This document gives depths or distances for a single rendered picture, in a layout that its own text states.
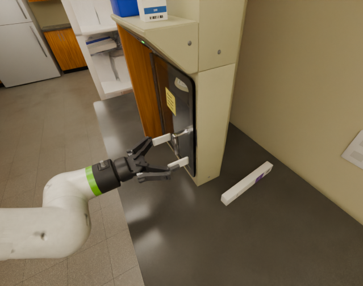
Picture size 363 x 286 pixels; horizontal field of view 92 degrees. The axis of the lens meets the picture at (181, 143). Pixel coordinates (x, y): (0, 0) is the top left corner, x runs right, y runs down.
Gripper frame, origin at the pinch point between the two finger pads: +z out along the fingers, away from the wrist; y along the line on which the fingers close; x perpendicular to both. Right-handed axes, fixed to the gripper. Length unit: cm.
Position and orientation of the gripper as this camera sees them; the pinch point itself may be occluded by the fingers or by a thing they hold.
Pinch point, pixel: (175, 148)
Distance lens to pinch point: 61.0
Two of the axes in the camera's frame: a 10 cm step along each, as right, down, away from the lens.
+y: -4.6, -5.8, 6.7
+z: 8.9, -3.5, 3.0
